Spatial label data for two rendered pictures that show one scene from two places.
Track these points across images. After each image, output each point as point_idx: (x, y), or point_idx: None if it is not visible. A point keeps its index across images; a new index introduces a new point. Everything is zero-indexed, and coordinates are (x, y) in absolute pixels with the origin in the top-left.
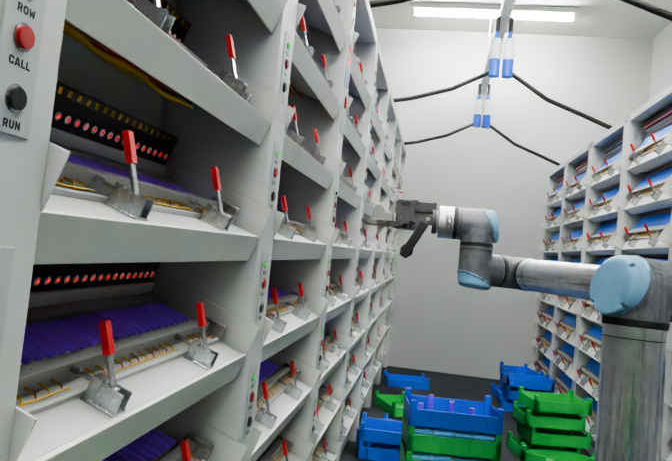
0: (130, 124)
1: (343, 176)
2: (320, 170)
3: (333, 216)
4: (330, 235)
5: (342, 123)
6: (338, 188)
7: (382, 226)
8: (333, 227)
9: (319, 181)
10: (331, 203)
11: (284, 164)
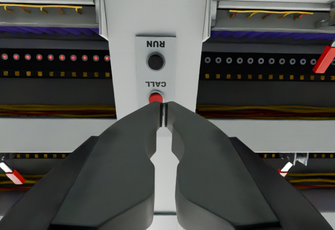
0: None
1: (3, 161)
2: (326, 142)
3: (160, 70)
4: (210, 12)
5: (165, 224)
6: (75, 134)
7: (99, 150)
8: (136, 39)
9: (295, 124)
10: (195, 98)
11: (216, 110)
